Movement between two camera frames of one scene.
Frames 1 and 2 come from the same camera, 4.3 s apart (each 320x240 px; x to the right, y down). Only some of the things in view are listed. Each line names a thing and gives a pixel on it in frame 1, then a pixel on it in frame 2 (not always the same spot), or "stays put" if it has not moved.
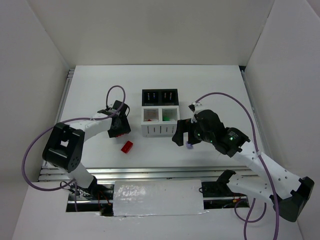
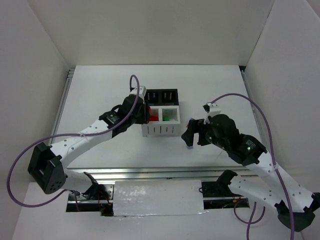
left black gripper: (120, 130) to (145, 113)
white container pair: (159, 121) stays put
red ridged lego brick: (118, 135) to (154, 114)
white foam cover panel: (159, 197) stays put
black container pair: (159, 97) stays put
